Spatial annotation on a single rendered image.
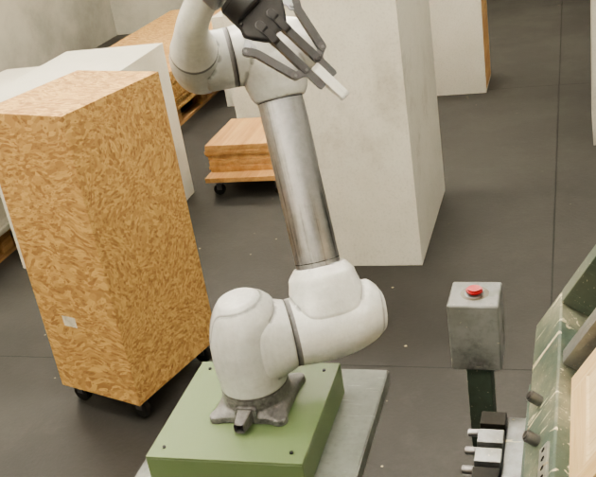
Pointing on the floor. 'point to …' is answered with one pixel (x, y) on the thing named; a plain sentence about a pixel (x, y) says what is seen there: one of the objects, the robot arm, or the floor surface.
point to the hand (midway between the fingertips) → (329, 81)
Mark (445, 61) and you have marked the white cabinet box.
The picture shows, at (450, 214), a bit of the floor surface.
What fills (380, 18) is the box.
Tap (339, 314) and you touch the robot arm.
